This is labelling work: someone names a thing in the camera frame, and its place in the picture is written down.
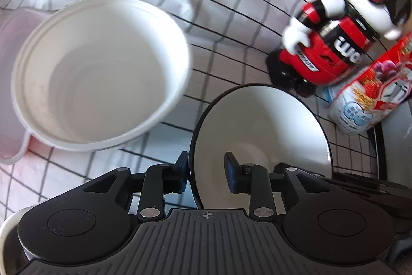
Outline large white plastic bowl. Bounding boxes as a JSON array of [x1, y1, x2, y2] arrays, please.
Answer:
[[11, 0, 194, 152]]

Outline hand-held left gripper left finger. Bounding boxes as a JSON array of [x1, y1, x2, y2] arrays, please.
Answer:
[[83, 152, 189, 219]]

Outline grey plate dark rim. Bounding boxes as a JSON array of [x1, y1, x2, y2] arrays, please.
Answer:
[[373, 101, 412, 183]]

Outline translucent lidded plastic container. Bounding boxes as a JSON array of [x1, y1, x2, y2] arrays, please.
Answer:
[[0, 9, 65, 166]]

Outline black bowl white inside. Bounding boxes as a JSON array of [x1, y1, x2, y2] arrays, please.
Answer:
[[189, 83, 333, 210]]

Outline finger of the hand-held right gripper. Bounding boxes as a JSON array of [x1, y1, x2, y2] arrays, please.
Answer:
[[331, 172, 412, 196]]

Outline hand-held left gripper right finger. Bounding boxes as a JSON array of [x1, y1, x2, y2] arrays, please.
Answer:
[[224, 152, 333, 219]]

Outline red white snack packet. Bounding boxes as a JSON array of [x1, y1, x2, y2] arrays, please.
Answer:
[[324, 33, 412, 136]]

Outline red white toy robot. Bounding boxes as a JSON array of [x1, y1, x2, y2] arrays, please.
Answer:
[[267, 0, 412, 98]]

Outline black checked white tablecloth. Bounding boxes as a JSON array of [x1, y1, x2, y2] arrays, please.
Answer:
[[0, 0, 412, 230]]

